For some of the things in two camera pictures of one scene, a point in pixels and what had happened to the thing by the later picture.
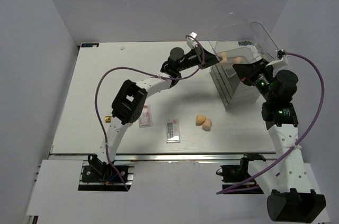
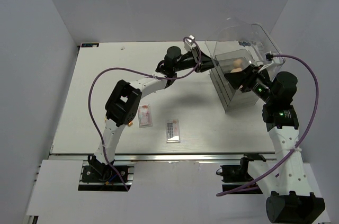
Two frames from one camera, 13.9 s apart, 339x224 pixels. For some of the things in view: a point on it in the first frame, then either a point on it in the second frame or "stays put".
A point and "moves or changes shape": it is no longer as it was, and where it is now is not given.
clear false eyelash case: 172,131 stays put
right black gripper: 245,71 to 250,73
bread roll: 223,55 moves or changes shape
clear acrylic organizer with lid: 238,42 stays put
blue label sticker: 90,45 stays put
